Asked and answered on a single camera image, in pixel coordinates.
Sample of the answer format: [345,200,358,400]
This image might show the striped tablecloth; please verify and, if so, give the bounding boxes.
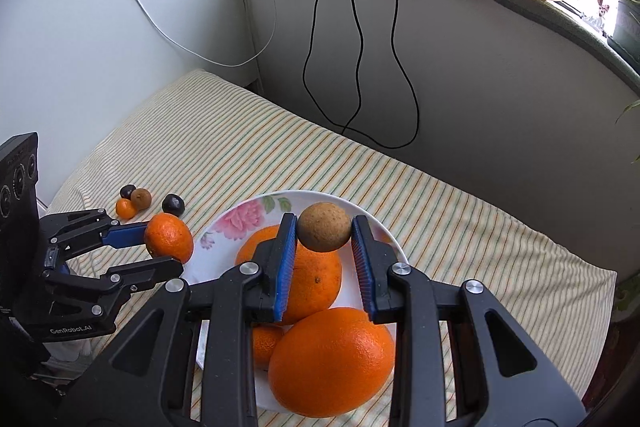
[37,68,618,427]

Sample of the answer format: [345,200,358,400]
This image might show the floral white plate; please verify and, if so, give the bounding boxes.
[192,190,411,415]

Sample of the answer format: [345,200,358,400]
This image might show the black cable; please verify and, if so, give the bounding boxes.
[303,0,351,132]
[342,0,420,150]
[341,0,373,134]

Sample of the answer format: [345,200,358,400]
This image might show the medium orange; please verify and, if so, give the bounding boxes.
[235,224,343,325]

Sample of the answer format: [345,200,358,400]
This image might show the small tangerine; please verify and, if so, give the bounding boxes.
[251,324,286,370]
[144,213,195,265]

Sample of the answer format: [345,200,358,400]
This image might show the potted spider plant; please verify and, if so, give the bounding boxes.
[575,0,640,125]

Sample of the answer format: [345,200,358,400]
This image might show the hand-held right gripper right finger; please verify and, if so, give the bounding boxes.
[350,215,586,427]

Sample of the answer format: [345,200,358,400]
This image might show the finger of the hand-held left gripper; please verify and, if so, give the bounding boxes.
[47,208,149,259]
[44,257,185,296]

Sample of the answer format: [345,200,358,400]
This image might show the large orange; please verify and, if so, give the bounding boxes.
[268,307,397,419]

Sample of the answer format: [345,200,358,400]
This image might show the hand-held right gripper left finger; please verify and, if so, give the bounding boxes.
[82,212,300,427]

